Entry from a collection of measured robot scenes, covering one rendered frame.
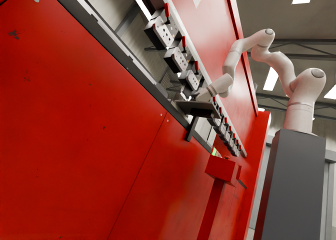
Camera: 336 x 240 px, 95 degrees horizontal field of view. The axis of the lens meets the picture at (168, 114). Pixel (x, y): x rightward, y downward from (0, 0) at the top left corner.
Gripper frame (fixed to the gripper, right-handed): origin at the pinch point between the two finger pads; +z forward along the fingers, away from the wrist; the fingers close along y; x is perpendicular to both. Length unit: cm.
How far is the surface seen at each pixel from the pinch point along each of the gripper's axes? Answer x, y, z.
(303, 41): -252, -331, -375
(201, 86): -18.6, -9.1, -15.7
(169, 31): -18.9, 41.1, -14.8
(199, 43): -32.6, 13.9, -31.5
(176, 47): -18.7, 30.9, -13.5
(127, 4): -616, -41, -20
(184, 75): -17.1, 10.4, -8.8
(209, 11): -52, 19, -54
